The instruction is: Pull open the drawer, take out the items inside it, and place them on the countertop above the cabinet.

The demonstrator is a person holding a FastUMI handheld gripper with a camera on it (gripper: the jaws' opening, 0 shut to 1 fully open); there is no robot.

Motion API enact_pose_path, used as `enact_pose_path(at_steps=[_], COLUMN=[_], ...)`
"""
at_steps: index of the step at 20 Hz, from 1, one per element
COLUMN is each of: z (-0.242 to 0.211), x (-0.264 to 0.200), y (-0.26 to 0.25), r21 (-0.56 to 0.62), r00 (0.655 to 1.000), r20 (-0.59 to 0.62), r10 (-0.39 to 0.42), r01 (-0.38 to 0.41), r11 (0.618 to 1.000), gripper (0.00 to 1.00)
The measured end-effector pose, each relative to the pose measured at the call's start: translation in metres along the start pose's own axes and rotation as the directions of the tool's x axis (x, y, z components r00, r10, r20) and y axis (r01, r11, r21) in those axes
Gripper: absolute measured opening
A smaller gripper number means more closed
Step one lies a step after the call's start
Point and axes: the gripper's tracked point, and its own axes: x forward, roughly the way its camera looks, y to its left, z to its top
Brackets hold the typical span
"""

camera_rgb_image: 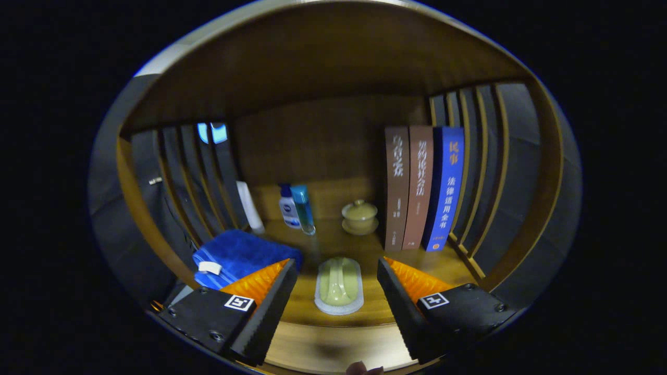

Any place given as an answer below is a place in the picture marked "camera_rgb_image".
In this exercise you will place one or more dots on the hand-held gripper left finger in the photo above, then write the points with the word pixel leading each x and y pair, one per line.
pixel 266 320

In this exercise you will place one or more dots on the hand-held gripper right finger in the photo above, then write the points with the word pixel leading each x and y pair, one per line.
pixel 404 312

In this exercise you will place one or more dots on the green scrub brush white base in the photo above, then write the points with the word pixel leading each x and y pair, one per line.
pixel 338 286

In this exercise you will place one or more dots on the wooden countertop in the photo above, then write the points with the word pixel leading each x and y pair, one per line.
pixel 333 242

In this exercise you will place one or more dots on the wooden cabinet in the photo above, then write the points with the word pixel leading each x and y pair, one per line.
pixel 323 62

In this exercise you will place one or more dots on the folded blue towel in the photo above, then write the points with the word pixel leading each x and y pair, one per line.
pixel 239 255

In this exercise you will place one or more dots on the yellow lidded teacup with saucer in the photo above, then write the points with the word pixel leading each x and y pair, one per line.
pixel 359 216

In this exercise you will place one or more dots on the white bottle with blue cap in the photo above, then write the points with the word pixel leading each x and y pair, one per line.
pixel 289 211

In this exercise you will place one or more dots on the white tube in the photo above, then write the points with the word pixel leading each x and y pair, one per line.
pixel 249 208

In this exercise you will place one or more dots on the teal bottle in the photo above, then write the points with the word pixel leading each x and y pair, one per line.
pixel 304 208

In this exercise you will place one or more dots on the dark brown book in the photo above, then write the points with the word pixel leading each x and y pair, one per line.
pixel 397 187

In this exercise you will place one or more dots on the reddish brown book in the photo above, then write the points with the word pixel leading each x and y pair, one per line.
pixel 418 187

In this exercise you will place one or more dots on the blue book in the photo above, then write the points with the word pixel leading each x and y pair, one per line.
pixel 443 187

